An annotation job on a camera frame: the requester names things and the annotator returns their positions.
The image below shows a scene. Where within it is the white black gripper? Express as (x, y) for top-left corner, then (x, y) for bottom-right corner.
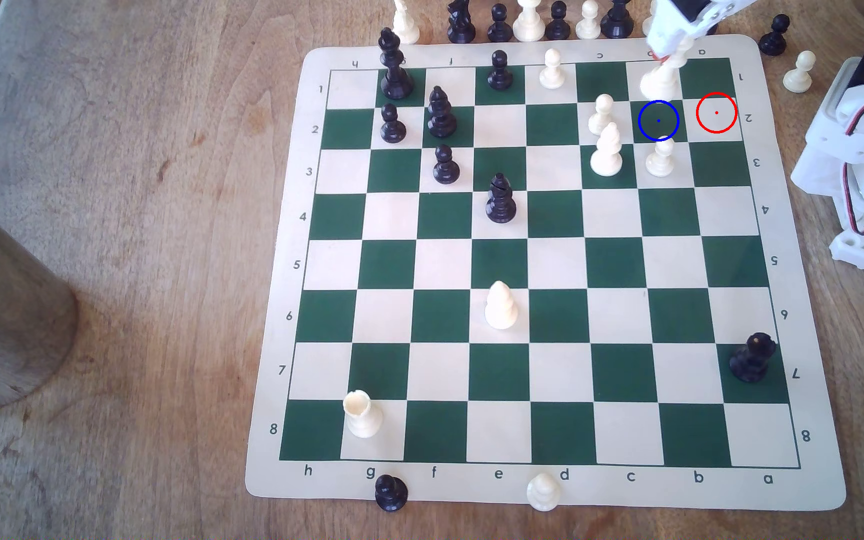
(645, 0), (750, 60)

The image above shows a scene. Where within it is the tall white king piece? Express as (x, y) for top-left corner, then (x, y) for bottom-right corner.
(642, 48), (685, 103)

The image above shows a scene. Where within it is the black pawn chess piece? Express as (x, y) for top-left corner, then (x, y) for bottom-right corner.
(545, 1), (573, 42)
(374, 474), (409, 513)
(380, 102), (408, 144)
(486, 3), (514, 43)
(487, 49), (515, 92)
(433, 144), (461, 186)
(759, 14), (791, 57)

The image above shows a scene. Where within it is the white pawn chess piece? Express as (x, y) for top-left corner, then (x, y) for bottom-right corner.
(783, 50), (816, 94)
(526, 471), (562, 513)
(539, 48), (567, 90)
(575, 0), (603, 41)
(645, 137), (675, 178)
(588, 93), (616, 136)

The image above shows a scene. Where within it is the white bishop chess piece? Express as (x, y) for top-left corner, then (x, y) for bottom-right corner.
(484, 280), (519, 331)
(590, 122), (624, 178)
(391, 0), (421, 45)

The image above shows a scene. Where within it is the large white chess piece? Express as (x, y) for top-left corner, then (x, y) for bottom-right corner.
(513, 0), (547, 43)

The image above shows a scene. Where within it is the black knight chess piece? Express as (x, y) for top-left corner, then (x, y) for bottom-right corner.
(446, 0), (477, 45)
(729, 332), (778, 384)

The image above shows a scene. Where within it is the black bishop chess piece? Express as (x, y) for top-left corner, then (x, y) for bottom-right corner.
(426, 84), (458, 139)
(486, 172), (518, 225)

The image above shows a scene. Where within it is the green white chess mat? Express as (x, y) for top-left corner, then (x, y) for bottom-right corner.
(244, 33), (847, 513)

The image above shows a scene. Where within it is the black king chess piece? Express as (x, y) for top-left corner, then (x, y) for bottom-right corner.
(377, 27), (415, 101)

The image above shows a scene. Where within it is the white rook chess piece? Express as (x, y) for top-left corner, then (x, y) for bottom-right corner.
(342, 389), (385, 440)

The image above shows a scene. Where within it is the round wooden post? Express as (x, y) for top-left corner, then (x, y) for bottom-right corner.
(0, 183), (80, 411)

